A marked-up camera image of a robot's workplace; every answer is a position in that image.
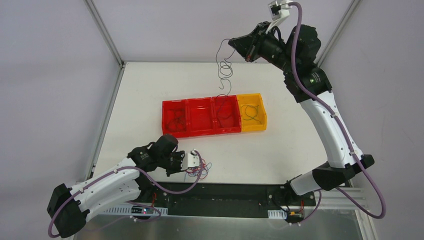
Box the coloured cable bundle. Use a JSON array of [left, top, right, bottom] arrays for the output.
[[183, 158, 213, 182]]

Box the dark cable lifted high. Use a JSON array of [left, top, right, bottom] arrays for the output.
[[215, 38, 236, 97]]

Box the dark cable bin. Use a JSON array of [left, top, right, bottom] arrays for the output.
[[165, 107, 188, 132]]

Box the red cable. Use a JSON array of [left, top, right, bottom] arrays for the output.
[[215, 94, 237, 128]]

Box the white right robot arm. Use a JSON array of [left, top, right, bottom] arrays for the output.
[[228, 21, 375, 205]]

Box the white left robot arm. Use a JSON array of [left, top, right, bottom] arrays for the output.
[[46, 134, 187, 238]]

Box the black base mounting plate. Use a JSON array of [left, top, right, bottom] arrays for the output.
[[134, 182, 316, 219]]

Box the left red plastic bin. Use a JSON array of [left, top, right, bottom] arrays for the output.
[[161, 99, 190, 138]]

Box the red plastic bin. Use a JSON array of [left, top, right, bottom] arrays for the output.
[[187, 97, 216, 137], [212, 95, 242, 135], [161, 99, 190, 138]]

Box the middle red plastic bin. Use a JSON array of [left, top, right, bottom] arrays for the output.
[[187, 97, 216, 137]]

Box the yellow plastic bin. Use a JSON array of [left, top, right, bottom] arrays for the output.
[[236, 93, 268, 133]]

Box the right red plastic bin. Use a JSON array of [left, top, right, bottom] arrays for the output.
[[212, 95, 242, 135]]

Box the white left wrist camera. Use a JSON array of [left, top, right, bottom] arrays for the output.
[[182, 150, 200, 170]]

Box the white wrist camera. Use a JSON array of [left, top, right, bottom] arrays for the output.
[[266, 0, 293, 34], [182, 150, 200, 170]]

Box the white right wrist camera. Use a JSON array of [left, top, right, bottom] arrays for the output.
[[266, 0, 293, 34]]

